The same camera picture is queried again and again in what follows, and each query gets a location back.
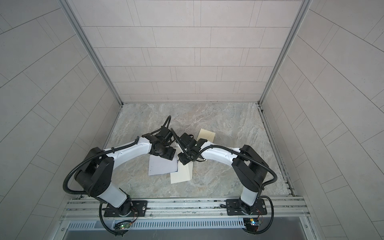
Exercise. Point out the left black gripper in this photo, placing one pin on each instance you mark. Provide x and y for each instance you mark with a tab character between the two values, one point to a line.
171	154

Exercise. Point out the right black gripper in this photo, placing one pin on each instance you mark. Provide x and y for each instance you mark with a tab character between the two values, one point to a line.
181	158

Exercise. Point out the yellow manila envelope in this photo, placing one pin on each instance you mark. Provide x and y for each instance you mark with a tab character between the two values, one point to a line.
207	135

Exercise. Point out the white paper sheet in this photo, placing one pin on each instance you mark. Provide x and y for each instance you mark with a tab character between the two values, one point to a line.
160	166

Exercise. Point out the cream white envelope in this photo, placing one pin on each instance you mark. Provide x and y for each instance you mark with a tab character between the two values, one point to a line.
184	172

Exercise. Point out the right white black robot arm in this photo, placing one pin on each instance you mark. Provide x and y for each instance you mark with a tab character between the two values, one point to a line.
249	167

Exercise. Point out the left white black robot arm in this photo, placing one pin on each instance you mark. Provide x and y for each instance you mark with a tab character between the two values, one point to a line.
94	174

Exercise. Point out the white ventilation grille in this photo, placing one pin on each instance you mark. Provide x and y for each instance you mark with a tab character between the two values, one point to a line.
165	224

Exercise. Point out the left circuit board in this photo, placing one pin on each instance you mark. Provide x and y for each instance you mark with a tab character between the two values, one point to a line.
123	225

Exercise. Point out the circuit board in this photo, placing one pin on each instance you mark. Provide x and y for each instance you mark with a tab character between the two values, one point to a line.
123	225
252	225

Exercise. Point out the right circuit board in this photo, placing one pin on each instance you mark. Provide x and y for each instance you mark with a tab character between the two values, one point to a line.
252	225

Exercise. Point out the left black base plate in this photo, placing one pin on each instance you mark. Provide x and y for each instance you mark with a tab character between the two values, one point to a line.
133	209

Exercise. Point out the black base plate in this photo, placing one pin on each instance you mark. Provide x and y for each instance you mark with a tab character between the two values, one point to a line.
133	209
235	207

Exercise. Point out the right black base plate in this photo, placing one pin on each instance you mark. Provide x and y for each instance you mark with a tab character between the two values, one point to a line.
235	207

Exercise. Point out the aluminium mounting rail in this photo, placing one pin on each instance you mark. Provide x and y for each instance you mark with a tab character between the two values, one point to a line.
173	208

